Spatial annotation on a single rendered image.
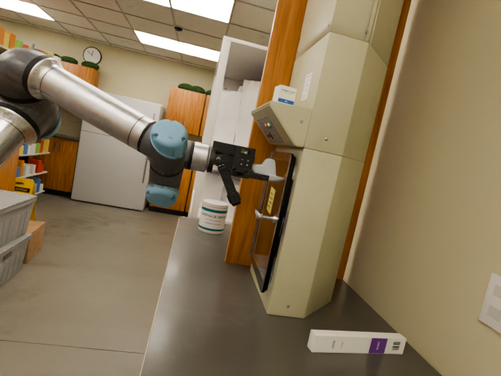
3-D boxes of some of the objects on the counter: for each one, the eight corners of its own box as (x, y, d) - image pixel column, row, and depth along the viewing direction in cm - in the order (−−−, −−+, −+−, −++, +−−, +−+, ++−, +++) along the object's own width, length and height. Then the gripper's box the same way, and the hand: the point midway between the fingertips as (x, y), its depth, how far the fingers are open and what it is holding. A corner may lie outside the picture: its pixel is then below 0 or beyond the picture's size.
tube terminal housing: (312, 279, 130) (360, 77, 122) (349, 324, 98) (417, 55, 90) (250, 270, 126) (294, 60, 117) (267, 314, 94) (329, 30, 86)
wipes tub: (222, 229, 178) (227, 201, 177) (224, 236, 165) (229, 206, 164) (197, 224, 176) (203, 197, 174) (197, 231, 163) (203, 201, 162)
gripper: (213, 140, 85) (293, 157, 89) (212, 139, 94) (284, 155, 98) (206, 173, 86) (285, 189, 90) (206, 170, 95) (278, 184, 99)
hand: (278, 180), depth 94 cm, fingers closed
